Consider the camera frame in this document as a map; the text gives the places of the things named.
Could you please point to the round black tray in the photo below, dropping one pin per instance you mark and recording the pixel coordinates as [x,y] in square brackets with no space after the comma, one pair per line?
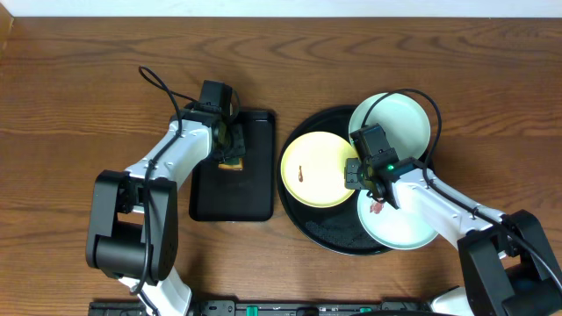
[336,228]

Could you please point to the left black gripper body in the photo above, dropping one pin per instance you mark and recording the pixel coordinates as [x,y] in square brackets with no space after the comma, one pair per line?
[234,149]

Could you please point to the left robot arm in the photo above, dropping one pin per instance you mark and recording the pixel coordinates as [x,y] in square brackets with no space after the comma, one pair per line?
[133,230]

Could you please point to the light green plate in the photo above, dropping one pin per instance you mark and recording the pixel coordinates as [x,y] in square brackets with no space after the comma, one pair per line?
[390,227]
[405,123]

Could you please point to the green and yellow sponge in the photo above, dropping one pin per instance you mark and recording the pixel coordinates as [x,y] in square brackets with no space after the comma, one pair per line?
[233,164]

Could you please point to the yellow plate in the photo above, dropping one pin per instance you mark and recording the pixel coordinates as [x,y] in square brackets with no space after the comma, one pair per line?
[312,169]

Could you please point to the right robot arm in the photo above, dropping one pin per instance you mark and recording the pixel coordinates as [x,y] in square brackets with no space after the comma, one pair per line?
[507,262]

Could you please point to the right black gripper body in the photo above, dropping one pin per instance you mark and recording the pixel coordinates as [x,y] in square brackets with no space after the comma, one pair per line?
[356,175]

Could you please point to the black rectangular tray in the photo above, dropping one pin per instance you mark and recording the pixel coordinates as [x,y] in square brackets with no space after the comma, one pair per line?
[239,195]

